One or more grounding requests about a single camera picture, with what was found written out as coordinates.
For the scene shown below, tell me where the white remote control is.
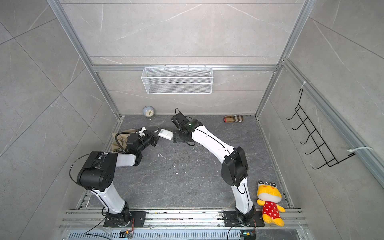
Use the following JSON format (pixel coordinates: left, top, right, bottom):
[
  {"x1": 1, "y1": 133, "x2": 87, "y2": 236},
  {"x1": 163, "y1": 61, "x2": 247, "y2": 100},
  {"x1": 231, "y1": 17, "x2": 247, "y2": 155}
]
[{"x1": 158, "y1": 129, "x2": 173, "y2": 140}]

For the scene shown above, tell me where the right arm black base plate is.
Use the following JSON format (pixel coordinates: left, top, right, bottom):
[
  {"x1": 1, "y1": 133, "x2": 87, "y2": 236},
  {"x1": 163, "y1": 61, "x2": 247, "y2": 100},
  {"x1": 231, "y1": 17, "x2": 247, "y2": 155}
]
[{"x1": 221, "y1": 210, "x2": 265, "y2": 228}]

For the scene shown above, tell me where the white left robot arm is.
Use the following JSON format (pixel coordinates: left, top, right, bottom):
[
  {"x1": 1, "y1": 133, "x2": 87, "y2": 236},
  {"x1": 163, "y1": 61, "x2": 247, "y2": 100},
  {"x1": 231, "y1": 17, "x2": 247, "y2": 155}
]
[{"x1": 76, "y1": 127, "x2": 160, "y2": 215}]

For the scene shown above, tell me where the white wire mesh basket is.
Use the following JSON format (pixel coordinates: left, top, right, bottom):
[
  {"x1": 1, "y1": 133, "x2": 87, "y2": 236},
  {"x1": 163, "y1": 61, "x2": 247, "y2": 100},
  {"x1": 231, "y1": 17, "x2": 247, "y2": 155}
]
[{"x1": 141, "y1": 67, "x2": 214, "y2": 95}]

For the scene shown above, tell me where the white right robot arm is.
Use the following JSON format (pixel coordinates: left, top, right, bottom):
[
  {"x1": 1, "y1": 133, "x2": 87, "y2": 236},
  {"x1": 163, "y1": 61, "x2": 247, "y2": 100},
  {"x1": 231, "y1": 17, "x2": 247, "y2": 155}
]
[{"x1": 171, "y1": 112, "x2": 256, "y2": 222}]

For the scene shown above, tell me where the yellow plush toy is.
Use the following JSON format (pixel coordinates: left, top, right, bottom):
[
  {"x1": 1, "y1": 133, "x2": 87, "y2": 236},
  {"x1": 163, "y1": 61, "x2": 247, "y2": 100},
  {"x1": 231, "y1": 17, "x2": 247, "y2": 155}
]
[{"x1": 257, "y1": 181, "x2": 286, "y2": 227}]

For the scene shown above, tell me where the beige cap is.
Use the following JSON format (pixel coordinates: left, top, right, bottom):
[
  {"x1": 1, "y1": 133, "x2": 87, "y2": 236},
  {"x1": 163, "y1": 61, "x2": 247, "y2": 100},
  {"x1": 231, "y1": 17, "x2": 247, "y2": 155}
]
[{"x1": 110, "y1": 129, "x2": 138, "y2": 153}]

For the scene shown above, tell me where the small grey desk clock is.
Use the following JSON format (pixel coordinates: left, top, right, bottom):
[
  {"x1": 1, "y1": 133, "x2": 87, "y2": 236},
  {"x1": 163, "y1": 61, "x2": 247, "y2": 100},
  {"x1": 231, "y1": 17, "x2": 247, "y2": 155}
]
[{"x1": 143, "y1": 106, "x2": 155, "y2": 120}]

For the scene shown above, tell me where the aluminium front rail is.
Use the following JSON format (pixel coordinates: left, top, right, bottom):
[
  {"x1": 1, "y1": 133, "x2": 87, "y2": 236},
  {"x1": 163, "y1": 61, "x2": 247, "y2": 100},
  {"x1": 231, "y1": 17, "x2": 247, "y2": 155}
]
[{"x1": 58, "y1": 209, "x2": 309, "y2": 230}]

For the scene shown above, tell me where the black wall hook rack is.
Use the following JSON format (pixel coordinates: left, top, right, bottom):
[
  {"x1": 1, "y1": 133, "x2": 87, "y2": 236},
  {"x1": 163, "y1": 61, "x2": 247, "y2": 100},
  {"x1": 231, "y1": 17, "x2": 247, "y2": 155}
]
[{"x1": 286, "y1": 89, "x2": 356, "y2": 170}]

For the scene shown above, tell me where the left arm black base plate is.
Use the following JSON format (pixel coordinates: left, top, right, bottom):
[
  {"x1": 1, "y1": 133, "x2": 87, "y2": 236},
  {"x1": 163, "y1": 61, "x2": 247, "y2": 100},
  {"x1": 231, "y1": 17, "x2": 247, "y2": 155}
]
[{"x1": 103, "y1": 211, "x2": 147, "y2": 228}]

